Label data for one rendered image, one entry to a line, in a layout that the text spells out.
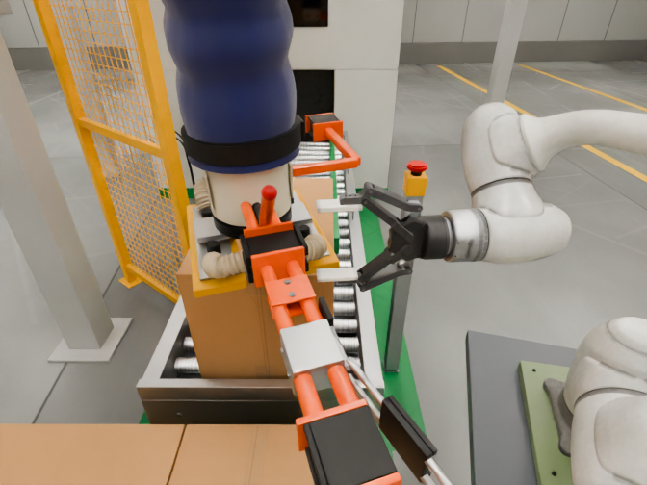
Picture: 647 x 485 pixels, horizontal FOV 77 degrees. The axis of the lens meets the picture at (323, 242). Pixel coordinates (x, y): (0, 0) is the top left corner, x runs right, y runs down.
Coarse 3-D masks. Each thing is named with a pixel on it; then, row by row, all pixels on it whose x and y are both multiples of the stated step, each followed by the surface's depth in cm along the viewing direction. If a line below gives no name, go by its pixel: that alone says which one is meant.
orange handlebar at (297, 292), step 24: (336, 144) 105; (312, 168) 92; (336, 168) 94; (288, 264) 63; (288, 288) 57; (312, 288) 57; (288, 312) 55; (312, 312) 54; (312, 384) 45; (336, 384) 45; (312, 408) 42
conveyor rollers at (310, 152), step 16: (304, 144) 303; (320, 144) 303; (304, 160) 274; (320, 160) 274; (304, 176) 252; (320, 176) 252; (336, 176) 252; (336, 288) 161; (352, 288) 161; (336, 304) 153; (352, 304) 153; (336, 320) 146; (352, 320) 146; (176, 368) 130; (192, 368) 130
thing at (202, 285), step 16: (192, 208) 101; (208, 208) 95; (192, 224) 94; (192, 240) 89; (224, 240) 88; (192, 256) 84; (192, 272) 80; (208, 288) 76; (224, 288) 77; (240, 288) 79
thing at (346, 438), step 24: (336, 408) 41; (360, 408) 41; (312, 432) 39; (336, 432) 39; (360, 432) 39; (312, 456) 37; (336, 456) 37; (360, 456) 37; (384, 456) 37; (336, 480) 35; (360, 480) 35; (384, 480) 35
